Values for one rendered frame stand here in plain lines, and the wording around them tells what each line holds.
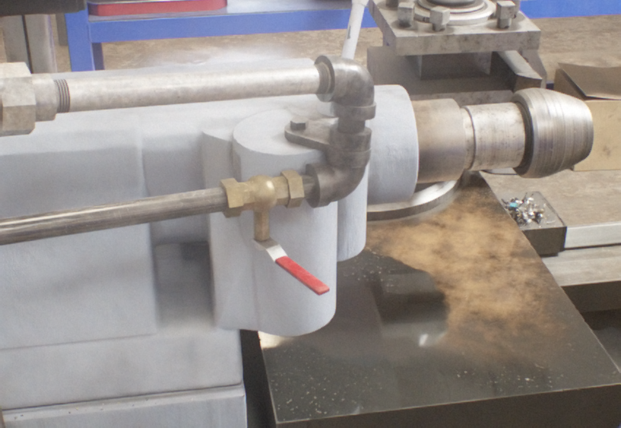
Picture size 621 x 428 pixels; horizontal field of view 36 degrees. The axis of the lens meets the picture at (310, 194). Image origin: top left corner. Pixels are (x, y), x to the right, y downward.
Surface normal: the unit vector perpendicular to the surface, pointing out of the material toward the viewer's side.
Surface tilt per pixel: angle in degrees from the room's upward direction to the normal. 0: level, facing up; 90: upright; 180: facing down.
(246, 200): 68
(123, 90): 63
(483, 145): 82
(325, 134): 0
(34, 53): 90
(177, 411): 90
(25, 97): 56
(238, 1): 0
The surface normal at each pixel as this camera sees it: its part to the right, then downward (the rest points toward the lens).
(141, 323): 0.15, 0.07
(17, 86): 0.46, -0.15
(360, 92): 0.35, 0.45
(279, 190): 0.39, 0.07
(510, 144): 0.16, 0.34
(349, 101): -0.30, 0.31
